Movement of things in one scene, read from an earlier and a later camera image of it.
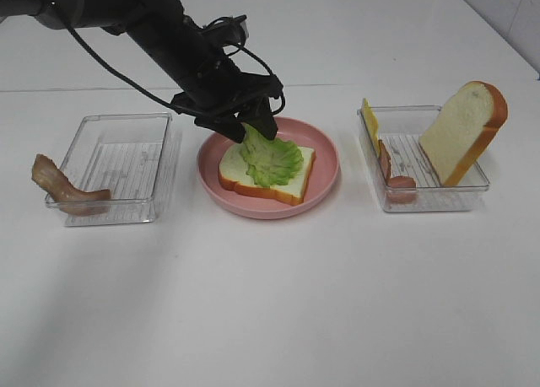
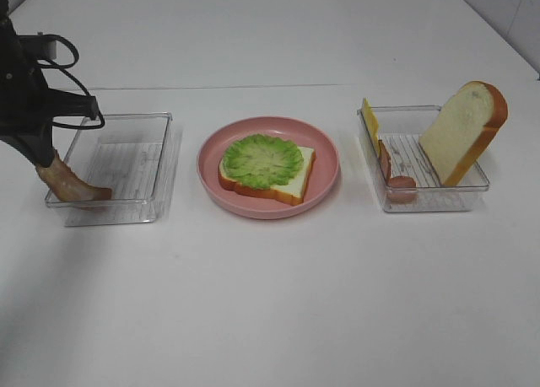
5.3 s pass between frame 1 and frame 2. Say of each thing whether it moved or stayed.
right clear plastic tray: stayed
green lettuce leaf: moved
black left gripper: moved
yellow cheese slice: stayed
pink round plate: stayed
